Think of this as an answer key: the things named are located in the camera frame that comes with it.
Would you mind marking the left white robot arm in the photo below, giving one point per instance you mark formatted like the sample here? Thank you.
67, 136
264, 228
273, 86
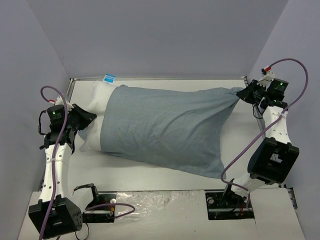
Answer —
58, 211

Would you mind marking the blue patterned pillowcase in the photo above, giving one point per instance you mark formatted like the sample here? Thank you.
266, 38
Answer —
170, 129

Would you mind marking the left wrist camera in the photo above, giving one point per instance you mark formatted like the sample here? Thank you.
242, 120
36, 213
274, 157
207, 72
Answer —
60, 100

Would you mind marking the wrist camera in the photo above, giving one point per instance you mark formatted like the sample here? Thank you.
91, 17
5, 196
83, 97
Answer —
267, 77
60, 100

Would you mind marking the blue white pillow tag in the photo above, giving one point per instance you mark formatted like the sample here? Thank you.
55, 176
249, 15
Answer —
109, 78

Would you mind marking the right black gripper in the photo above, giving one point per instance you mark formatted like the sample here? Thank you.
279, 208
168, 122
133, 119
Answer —
252, 90

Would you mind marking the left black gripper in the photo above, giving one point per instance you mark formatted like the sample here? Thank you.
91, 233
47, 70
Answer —
78, 117

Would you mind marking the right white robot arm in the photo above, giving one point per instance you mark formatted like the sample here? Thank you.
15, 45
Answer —
275, 156

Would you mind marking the white pillow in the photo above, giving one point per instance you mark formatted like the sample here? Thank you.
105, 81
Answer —
100, 96

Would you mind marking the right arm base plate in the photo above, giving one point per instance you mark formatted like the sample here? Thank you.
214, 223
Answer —
220, 208

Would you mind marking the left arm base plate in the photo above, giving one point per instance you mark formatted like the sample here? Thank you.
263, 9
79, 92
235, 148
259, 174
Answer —
103, 214

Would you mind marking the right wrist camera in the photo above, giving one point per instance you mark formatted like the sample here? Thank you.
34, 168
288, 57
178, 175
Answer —
267, 77

